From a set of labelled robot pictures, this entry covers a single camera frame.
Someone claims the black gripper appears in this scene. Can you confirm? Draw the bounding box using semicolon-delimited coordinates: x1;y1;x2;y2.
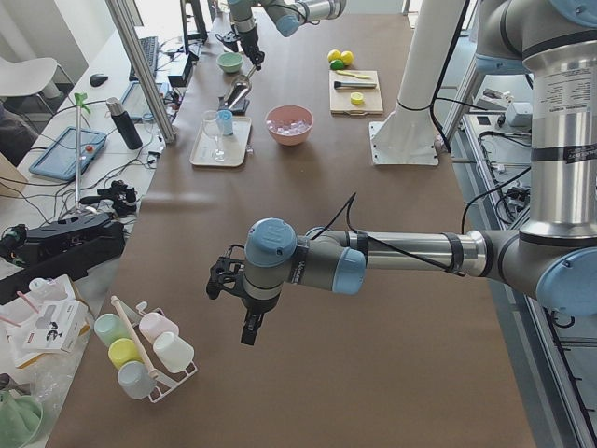
206;244;265;345
219;28;265;70

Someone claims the stainless steel ice scoop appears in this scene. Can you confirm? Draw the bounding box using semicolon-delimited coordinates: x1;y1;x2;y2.
223;65;257;109

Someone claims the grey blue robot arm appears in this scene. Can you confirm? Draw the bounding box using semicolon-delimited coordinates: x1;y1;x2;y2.
206;1;596;345
228;0;347;70

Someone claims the light blue plastic cup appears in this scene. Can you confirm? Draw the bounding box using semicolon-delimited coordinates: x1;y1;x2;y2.
217;109;233;136

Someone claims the clear ice cubes pile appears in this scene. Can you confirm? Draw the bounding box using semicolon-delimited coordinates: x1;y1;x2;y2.
266;119;312;136

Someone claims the white cup on rack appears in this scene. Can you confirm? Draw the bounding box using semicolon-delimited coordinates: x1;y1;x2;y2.
153;331;195;373

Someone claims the pink cup on rack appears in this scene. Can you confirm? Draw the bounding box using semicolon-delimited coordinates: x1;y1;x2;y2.
139;312;179;343

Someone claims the grey cup on rack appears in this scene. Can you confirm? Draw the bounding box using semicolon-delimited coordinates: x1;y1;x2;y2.
118;360;157;399

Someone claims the yellow cup on rack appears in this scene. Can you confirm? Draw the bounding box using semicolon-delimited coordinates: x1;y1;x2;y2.
108;338;142;370

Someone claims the green cup on rack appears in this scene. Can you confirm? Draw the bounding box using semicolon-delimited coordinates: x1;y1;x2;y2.
93;314;129;348

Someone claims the mint green ceramic bowl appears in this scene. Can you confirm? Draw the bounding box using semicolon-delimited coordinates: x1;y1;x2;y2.
216;52;243;74

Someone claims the pink bowl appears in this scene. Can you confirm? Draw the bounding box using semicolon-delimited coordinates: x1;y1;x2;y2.
265;105;313;146

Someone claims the lower whole yellow lemon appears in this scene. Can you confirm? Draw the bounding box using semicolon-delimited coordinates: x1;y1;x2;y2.
327;49;341;63

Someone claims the whole yellow lemon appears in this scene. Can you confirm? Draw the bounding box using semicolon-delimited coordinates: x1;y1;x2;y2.
327;49;341;63
340;50;354;66

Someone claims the green lime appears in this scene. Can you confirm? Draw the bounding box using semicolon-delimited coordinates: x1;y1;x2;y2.
329;59;345;70

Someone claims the clear wine glass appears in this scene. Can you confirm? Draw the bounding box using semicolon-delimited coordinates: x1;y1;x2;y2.
202;110;226;162

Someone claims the yellow plastic knife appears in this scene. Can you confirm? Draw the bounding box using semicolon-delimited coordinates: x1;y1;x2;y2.
335;70;370;79

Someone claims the steel muddler black tip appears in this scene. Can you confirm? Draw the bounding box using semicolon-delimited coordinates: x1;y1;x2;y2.
333;80;377;90

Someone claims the upper whole yellow lemon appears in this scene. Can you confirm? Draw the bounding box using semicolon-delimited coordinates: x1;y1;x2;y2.
340;50;354;66

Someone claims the bamboo cutting board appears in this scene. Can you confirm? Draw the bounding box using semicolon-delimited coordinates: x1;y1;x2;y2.
328;70;384;115

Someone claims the cream rectangular serving tray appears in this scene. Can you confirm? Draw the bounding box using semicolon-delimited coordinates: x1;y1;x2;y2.
189;116;252;167

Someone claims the halved lemon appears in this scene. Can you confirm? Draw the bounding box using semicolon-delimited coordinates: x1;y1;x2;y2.
350;91;365;105

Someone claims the black computer keyboard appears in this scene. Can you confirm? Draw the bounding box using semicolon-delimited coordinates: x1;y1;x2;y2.
138;36;160;77

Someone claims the black water bottle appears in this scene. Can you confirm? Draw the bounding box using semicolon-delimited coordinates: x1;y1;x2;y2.
105;97;143;150

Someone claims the black computer mouse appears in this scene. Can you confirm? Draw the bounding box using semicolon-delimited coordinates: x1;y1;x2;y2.
90;73;108;88

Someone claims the black equipment case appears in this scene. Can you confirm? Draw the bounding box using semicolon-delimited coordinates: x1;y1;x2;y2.
1;212;125;304

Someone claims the white product box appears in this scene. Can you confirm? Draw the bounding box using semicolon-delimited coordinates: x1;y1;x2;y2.
22;300;89;354

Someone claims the blue teach pendant tablet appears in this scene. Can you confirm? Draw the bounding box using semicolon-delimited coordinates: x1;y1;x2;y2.
29;126;107;181

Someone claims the white chair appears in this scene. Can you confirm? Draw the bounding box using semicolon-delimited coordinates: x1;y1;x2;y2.
1;57;75;119

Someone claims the grey power adapter box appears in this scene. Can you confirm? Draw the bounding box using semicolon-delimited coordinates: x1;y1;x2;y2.
505;102;533;127

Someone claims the white wire cup rack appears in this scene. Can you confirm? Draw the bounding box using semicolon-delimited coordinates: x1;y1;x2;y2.
121;300;200;404

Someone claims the wooden rack handle rod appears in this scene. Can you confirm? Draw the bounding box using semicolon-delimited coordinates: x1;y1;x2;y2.
110;295;159;379

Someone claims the aluminium frame post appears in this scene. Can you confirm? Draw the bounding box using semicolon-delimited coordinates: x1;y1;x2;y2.
105;0;175;144

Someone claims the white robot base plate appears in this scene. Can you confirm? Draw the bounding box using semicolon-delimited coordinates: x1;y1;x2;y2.
368;116;439;166

